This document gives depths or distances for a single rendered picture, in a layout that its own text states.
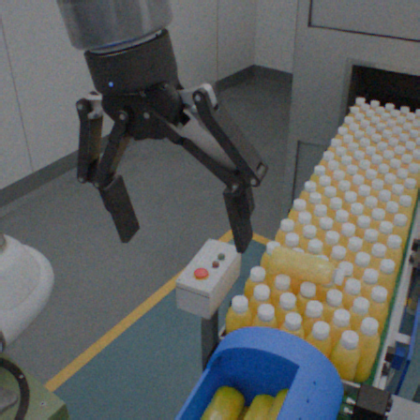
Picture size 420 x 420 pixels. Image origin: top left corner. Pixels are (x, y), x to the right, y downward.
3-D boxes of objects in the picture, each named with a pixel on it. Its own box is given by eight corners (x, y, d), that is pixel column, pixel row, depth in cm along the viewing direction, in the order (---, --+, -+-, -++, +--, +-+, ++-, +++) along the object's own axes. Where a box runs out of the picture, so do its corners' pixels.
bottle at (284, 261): (275, 241, 131) (340, 260, 124) (278, 249, 137) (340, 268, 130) (266, 265, 128) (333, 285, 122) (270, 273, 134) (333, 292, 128)
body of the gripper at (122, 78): (187, 20, 42) (210, 115, 47) (108, 31, 46) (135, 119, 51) (145, 46, 37) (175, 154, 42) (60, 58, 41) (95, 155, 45)
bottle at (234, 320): (254, 347, 136) (258, 302, 126) (242, 364, 131) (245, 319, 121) (232, 337, 139) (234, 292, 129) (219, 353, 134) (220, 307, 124)
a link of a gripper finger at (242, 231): (233, 175, 47) (241, 175, 47) (247, 234, 51) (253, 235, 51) (222, 192, 45) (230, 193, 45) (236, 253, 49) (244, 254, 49)
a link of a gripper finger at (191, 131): (157, 98, 46) (165, 88, 45) (248, 177, 47) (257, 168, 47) (137, 116, 43) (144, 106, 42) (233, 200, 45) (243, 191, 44)
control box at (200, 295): (176, 307, 135) (174, 279, 129) (209, 264, 149) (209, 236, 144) (210, 320, 131) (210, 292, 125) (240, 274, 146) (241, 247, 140)
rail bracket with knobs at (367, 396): (338, 427, 116) (346, 401, 110) (346, 402, 121) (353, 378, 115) (380, 442, 112) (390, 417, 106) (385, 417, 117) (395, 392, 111)
